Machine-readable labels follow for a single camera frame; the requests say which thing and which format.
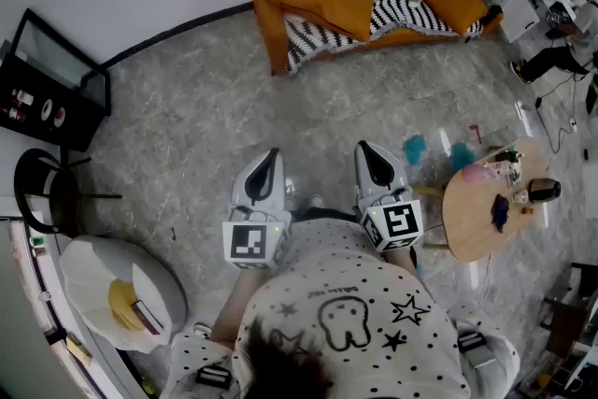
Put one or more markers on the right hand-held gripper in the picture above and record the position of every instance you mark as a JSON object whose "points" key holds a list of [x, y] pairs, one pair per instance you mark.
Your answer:
{"points": [[397, 222]]}

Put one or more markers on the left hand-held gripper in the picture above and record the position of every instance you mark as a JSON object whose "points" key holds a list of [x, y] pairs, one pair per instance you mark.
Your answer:
{"points": [[247, 243]]}

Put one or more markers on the large orange cushion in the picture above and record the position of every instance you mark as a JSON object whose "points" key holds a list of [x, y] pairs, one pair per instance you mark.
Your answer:
{"points": [[322, 0]]}

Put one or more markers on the small orange cushion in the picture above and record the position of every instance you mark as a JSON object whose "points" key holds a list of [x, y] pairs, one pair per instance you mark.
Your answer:
{"points": [[453, 7]]}

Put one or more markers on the person's left forearm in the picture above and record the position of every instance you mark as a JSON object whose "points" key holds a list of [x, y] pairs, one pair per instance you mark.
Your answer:
{"points": [[233, 308]]}

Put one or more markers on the person's right forearm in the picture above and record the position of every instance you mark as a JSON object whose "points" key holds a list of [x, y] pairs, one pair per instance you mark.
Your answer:
{"points": [[402, 259]]}

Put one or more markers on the person's white shoe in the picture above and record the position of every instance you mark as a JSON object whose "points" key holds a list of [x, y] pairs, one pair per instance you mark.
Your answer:
{"points": [[291, 198], [317, 201]]}

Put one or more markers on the teal fluffy slipper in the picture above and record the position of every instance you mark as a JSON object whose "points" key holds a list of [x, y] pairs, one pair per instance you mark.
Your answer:
{"points": [[462, 156], [415, 149]]}

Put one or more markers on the person's black trousers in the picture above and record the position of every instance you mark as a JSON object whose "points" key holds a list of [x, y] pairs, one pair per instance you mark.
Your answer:
{"points": [[327, 215]]}

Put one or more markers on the pink plastic bag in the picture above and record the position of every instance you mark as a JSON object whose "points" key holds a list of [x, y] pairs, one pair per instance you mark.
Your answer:
{"points": [[476, 174]]}

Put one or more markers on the round wooden table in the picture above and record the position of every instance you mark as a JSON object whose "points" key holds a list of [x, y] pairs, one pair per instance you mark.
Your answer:
{"points": [[472, 219]]}

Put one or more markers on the person's spotted white shirt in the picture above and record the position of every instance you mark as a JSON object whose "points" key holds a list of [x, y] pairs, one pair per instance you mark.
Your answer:
{"points": [[336, 275]]}

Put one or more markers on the blue cloth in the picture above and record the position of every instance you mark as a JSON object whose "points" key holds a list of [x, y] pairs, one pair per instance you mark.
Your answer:
{"points": [[500, 212]]}

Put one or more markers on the grey round pouf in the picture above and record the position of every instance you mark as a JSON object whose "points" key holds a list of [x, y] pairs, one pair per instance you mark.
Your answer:
{"points": [[163, 289]]}

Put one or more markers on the orange sofa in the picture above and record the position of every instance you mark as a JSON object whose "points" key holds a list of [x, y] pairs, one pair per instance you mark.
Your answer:
{"points": [[266, 28]]}

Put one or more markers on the black kettle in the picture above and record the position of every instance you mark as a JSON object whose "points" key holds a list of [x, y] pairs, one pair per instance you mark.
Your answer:
{"points": [[544, 190]]}

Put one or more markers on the dark red book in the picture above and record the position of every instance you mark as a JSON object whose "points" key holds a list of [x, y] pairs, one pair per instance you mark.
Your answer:
{"points": [[147, 317]]}

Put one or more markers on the white egg-shaped plush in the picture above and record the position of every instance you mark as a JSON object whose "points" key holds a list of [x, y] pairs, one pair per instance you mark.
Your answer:
{"points": [[89, 275]]}

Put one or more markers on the black metal chair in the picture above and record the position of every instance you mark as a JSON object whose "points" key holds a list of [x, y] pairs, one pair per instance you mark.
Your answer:
{"points": [[63, 201]]}

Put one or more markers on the black glass cabinet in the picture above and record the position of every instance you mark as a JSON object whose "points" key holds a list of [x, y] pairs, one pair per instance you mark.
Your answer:
{"points": [[70, 107]]}

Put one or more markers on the white tape roll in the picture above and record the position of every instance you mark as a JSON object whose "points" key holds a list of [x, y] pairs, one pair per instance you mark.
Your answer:
{"points": [[59, 117], [46, 109]]}

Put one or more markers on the white red-capped bottle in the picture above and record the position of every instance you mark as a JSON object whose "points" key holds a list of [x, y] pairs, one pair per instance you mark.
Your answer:
{"points": [[15, 114], [23, 97]]}

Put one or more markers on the white side counter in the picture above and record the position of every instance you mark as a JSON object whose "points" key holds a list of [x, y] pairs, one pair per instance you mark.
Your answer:
{"points": [[28, 341]]}

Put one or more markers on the dark shelf frame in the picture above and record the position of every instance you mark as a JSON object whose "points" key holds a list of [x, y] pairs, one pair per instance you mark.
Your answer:
{"points": [[567, 322]]}

